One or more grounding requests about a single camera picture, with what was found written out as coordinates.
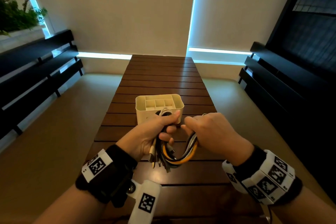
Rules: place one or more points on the white marker tag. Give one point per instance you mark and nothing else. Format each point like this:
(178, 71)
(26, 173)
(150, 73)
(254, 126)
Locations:
(96, 165)

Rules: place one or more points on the narrow beige roller blind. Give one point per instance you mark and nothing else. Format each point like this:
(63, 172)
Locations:
(241, 8)

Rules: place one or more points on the wide beige roller blind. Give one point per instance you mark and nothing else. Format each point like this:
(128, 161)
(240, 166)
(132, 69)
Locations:
(118, 8)

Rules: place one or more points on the black slatted bench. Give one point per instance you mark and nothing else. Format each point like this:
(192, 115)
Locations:
(31, 74)
(283, 87)

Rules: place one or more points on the person's left thumb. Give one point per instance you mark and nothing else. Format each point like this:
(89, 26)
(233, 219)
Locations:
(169, 117)

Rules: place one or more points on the white planter box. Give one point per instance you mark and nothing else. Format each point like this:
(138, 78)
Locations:
(21, 38)

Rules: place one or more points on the white wrist camera with marker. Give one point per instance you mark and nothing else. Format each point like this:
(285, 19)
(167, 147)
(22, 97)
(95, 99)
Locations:
(145, 202)

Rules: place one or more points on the person's right forearm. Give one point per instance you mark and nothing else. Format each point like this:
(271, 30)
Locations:
(307, 209)

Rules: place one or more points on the person's left hand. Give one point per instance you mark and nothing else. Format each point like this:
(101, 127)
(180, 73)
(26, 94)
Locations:
(136, 139)

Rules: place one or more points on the white compartment organizer box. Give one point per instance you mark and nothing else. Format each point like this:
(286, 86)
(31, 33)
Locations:
(147, 116)

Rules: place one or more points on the black wall panel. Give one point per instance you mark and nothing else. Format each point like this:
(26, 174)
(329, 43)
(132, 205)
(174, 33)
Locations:
(312, 21)

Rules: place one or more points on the green fern plant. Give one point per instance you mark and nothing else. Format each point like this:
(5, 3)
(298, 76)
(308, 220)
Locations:
(15, 16)

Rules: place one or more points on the person's right hand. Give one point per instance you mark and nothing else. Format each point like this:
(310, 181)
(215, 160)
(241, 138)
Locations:
(220, 137)

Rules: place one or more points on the person's right fingers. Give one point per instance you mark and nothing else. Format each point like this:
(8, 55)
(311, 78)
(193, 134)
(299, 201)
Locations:
(191, 126)

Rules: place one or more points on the person's left forearm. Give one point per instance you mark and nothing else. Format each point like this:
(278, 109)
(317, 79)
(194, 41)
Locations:
(70, 208)

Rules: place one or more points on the white marker block wrist mount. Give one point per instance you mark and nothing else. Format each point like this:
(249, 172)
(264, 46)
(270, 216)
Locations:
(267, 179)

